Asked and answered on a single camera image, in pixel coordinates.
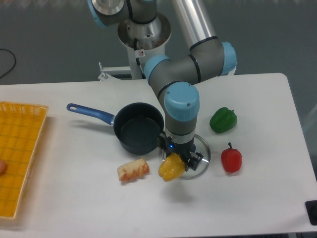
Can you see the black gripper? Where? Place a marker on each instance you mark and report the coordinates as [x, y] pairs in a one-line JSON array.
[[185, 150]]

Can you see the yellow bell pepper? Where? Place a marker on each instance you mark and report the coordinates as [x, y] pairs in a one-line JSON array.
[[171, 168]]

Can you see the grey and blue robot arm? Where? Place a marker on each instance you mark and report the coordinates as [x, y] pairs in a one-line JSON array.
[[173, 82]]

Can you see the red bell pepper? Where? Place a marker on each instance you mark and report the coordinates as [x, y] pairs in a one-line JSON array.
[[231, 159]]

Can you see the green bell pepper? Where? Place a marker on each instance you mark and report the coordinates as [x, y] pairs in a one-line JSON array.
[[223, 120]]

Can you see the glass lid with blue knob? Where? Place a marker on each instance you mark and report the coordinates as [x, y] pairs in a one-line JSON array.
[[200, 146]]

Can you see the toy bread piece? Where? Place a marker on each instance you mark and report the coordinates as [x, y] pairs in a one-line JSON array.
[[133, 170]]

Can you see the black device at table edge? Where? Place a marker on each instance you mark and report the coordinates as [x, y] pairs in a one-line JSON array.
[[311, 208]]

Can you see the yellow plastic basket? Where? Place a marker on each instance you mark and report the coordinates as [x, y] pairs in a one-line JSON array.
[[20, 130]]

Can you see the orange object at left edge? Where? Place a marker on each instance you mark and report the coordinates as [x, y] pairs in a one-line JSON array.
[[3, 166]]

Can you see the dark pot with blue handle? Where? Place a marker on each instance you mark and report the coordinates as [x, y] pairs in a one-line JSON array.
[[137, 125]]

